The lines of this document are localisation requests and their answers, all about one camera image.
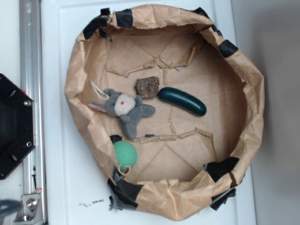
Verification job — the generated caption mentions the brown paper bag bin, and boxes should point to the brown paper bag bin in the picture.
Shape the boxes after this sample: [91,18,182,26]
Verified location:
[65,4,265,221]

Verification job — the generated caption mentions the grey plush bunny toy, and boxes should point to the grey plush bunny toy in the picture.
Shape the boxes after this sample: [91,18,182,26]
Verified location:
[88,81,156,140]

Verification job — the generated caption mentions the brown rough rock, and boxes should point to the brown rough rock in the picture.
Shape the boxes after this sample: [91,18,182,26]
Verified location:
[135,76,160,98]

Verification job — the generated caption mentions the metal corner bracket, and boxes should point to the metal corner bracket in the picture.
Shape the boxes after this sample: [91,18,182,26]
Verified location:
[13,194,45,225]

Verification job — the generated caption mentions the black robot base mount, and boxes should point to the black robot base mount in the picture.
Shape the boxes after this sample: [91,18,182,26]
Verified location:
[0,74,35,180]

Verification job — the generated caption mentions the aluminium extrusion rail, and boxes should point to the aluminium extrusion rail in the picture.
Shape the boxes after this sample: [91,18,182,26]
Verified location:
[19,0,48,225]

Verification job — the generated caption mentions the white plastic tray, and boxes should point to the white plastic tray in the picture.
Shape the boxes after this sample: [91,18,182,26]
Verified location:
[41,0,256,225]

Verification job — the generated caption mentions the green dimpled ball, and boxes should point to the green dimpled ball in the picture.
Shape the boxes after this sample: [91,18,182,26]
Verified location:
[113,141,138,172]

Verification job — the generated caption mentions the dark green toy cucumber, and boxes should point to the dark green toy cucumber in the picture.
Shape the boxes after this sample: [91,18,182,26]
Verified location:
[158,87,207,116]

